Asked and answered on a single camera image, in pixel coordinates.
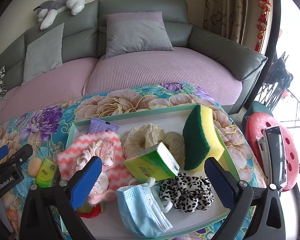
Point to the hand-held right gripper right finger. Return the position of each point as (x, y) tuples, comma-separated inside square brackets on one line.
[(218, 180)]

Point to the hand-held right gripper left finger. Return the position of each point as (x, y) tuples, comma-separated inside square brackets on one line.
[(88, 177)]

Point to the orange round powder puff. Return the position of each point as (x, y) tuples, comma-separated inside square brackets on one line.
[(34, 167)]

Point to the pink white striped cloth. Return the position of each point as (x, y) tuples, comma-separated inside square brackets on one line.
[(72, 155)]

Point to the green tissue pack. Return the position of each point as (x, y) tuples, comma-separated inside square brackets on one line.
[(150, 165), (46, 173)]

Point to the black white spotted scrunchie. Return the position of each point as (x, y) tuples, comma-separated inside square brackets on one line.
[(187, 192)]

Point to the teal shallow cardboard tray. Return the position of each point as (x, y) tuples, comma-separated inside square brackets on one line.
[(215, 215)]

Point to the yellow green sponge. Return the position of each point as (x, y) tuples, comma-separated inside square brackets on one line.
[(207, 145)]

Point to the purple wipe packet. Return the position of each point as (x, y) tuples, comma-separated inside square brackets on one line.
[(99, 126)]

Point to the blue face mask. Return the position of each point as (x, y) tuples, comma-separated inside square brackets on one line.
[(140, 210)]

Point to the cream lace scrunchie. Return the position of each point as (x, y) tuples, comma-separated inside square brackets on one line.
[(140, 137)]

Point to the floral blanket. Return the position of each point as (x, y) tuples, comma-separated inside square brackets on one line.
[(52, 120)]

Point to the smartphone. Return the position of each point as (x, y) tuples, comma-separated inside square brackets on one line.
[(275, 155)]

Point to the red plastic stool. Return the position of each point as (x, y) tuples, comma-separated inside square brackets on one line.
[(255, 130)]

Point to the plain grey cushion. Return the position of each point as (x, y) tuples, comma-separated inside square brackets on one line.
[(43, 55)]

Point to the black metal rack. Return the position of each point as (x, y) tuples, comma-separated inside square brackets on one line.
[(277, 80)]

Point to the pink sofa cover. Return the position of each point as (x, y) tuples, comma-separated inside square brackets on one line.
[(140, 72)]

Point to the grey sofa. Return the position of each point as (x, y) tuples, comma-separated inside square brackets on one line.
[(215, 45)]

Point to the grey and purple cushion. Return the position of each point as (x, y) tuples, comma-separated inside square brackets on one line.
[(137, 35)]

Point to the grey white husky plush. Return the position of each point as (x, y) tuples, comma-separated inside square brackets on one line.
[(59, 5)]

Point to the beige patterned curtain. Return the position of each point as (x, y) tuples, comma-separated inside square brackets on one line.
[(225, 10)]

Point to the red hanging decoration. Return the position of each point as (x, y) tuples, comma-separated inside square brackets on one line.
[(264, 10)]

